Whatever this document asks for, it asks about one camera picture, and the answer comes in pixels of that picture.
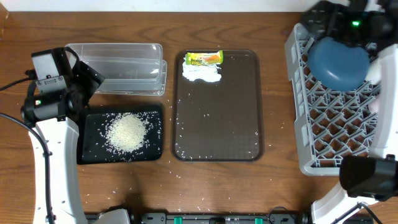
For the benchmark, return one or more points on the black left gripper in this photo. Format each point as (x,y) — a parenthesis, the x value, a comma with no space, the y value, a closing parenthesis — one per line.
(88,79)

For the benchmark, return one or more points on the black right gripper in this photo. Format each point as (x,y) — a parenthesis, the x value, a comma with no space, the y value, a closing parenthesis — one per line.
(329,12)

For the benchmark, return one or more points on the dark blue plate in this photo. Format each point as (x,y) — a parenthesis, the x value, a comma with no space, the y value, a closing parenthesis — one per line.
(338,66)

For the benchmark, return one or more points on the cream white cup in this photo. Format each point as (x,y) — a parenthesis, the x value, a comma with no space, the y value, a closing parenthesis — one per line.
(374,73)

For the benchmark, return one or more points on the pile of white rice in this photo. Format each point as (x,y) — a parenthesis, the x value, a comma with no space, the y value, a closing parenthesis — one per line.
(132,136)

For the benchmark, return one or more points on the pink cup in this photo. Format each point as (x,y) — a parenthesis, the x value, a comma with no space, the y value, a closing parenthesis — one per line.
(374,105)

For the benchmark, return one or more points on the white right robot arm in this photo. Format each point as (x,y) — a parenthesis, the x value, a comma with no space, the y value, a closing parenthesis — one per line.
(364,181)

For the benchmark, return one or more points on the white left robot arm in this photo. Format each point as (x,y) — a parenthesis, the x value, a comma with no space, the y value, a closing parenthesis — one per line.
(57,193)

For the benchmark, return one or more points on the grey dishwasher rack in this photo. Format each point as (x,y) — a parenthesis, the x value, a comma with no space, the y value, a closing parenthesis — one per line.
(329,124)

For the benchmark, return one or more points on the clear plastic bin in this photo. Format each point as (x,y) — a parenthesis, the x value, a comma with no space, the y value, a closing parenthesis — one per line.
(128,68)

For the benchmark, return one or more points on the black rectangular tray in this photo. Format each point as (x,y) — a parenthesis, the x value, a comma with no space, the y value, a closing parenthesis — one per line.
(89,149)

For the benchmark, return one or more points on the yellow green snack wrapper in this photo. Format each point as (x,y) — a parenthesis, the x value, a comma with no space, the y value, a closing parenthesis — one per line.
(199,59)

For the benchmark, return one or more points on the white crumpled napkin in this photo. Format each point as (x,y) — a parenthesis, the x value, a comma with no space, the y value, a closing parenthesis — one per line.
(207,73)

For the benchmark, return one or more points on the dark brown serving tray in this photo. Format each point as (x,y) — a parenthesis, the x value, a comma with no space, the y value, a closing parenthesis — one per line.
(219,121)

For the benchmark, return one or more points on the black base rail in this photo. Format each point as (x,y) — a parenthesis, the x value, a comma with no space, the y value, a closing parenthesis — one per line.
(163,218)

